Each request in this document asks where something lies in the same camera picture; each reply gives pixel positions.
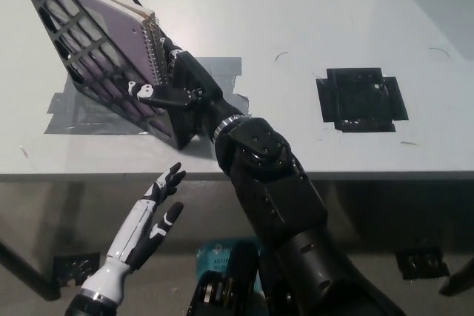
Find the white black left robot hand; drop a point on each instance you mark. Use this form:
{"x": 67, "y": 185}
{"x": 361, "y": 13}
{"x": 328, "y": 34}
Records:
{"x": 140, "y": 231}

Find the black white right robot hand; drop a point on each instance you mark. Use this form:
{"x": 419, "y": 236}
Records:
{"x": 200, "y": 86}

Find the purple spiral notebook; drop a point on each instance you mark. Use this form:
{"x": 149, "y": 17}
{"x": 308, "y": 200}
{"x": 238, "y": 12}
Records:
{"x": 122, "y": 31}

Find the black lattice file shelf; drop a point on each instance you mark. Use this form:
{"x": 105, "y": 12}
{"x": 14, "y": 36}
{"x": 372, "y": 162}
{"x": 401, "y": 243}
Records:
{"x": 185, "y": 131}

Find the black floor tape patch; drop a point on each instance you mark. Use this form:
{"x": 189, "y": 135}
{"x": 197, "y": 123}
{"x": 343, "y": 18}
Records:
{"x": 76, "y": 269}
{"x": 422, "y": 264}

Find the black table leg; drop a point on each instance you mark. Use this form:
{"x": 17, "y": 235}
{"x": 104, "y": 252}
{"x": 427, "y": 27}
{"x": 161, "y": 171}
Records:
{"x": 457, "y": 279}
{"x": 33, "y": 275}

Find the black tape square patch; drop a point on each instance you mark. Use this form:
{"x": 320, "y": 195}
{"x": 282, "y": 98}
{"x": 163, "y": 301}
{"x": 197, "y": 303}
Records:
{"x": 359, "y": 101}

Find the grey duct tape patch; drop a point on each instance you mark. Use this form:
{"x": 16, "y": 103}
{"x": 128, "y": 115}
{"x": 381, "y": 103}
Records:
{"x": 229, "y": 72}

